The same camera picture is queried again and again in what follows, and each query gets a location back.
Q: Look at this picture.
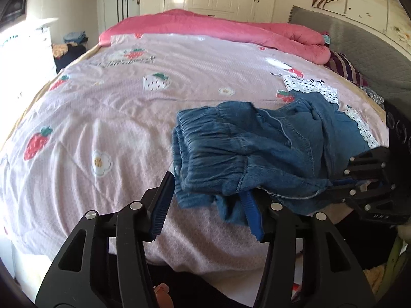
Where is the blue denim pants lace trim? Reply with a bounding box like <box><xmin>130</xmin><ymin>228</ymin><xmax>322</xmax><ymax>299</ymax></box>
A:
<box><xmin>172</xmin><ymin>76</ymin><xmax>378</xmax><ymax>225</ymax></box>

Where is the grey quilted headboard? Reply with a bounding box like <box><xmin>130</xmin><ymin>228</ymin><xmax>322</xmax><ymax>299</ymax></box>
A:
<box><xmin>288</xmin><ymin>6</ymin><xmax>410</xmax><ymax>106</ymax></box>

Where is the pink strawberry print bedsheet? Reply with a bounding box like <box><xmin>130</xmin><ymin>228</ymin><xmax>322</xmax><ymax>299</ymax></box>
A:
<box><xmin>0</xmin><ymin>33</ymin><xmax>388</xmax><ymax>276</ymax></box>

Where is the striped purple pillow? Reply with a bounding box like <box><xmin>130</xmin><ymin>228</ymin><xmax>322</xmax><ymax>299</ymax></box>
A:
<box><xmin>325</xmin><ymin>51</ymin><xmax>369</xmax><ymax>87</ymax></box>

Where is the pink folded quilt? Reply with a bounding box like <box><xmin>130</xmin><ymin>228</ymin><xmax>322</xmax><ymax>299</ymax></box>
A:
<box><xmin>99</xmin><ymin>9</ymin><xmax>331</xmax><ymax>65</ymax></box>

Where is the folded clothes stack far corner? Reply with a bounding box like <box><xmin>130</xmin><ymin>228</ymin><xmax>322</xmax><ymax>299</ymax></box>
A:
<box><xmin>52</xmin><ymin>31</ymin><xmax>88</xmax><ymax>73</ymax></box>

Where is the floral wall painting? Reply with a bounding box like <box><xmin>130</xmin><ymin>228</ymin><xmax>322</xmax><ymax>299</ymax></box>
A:
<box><xmin>312</xmin><ymin>0</ymin><xmax>410</xmax><ymax>51</ymax></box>

